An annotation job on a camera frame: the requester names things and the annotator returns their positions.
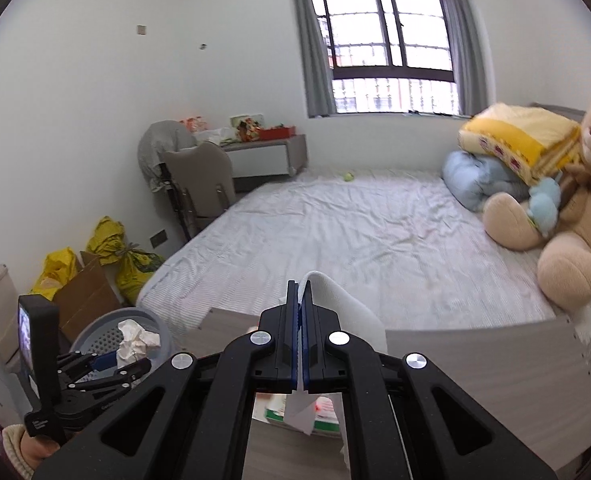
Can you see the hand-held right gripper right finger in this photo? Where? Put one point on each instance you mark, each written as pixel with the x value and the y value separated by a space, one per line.
pixel 375 390

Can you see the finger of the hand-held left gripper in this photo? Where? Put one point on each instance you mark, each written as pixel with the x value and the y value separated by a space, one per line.
pixel 100 361
pixel 125 372

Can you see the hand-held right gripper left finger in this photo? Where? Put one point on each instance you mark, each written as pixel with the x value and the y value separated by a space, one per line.
pixel 215 385

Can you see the grey perforated plastic basket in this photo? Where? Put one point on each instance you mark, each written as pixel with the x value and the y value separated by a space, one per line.
pixel 95 335

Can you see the beige paper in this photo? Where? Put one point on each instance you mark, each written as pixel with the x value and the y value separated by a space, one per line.
pixel 135 342

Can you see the white cloth wipe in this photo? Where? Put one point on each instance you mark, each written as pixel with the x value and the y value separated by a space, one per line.
pixel 348 310

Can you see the person's left hand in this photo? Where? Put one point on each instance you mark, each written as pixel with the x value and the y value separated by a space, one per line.
pixel 38 452

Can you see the white and green box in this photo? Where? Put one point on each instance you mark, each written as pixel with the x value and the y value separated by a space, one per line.
pixel 275 412

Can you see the brown cardboard sheet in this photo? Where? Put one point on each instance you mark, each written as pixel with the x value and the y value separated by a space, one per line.
pixel 88 295

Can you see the tied yellow plastic bag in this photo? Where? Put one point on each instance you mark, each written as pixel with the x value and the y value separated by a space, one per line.
pixel 125 265

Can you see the bed with grey sheet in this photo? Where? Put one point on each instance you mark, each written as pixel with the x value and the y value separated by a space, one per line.
pixel 355 240

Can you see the grey upholstered chair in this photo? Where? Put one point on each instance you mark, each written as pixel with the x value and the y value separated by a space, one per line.
pixel 200 180

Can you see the grey garment on chair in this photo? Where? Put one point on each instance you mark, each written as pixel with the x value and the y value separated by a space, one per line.
pixel 155 150

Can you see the white and grey dressing table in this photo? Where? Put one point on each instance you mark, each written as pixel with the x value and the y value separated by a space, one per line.
pixel 265 160

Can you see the large beige teddy bear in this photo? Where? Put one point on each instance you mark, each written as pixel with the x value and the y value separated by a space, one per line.
pixel 570 240

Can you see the small light blue plush toy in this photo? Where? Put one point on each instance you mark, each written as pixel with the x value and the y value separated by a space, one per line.
pixel 543 207

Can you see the white tissue box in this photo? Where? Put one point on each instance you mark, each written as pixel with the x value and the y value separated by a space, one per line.
pixel 215 136

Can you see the orange packet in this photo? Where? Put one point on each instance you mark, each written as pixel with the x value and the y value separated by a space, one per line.
pixel 193 124

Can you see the colourful printed box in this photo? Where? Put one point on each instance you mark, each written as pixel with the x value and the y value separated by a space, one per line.
pixel 248 127

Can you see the red flat box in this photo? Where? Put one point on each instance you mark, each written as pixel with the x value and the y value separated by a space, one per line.
pixel 278 132

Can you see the folded yellow blanket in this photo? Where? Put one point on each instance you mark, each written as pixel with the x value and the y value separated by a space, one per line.
pixel 515 135

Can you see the window with metal bars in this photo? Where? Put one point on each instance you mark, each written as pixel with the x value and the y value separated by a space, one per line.
pixel 390 45

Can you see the grey curtain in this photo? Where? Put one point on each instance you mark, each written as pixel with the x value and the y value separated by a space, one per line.
pixel 313 40
pixel 465 40

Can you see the dark wall socket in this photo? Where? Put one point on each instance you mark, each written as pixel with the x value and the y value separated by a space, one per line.
pixel 159 238

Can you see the small wall plate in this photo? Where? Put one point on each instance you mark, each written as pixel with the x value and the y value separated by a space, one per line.
pixel 141 29

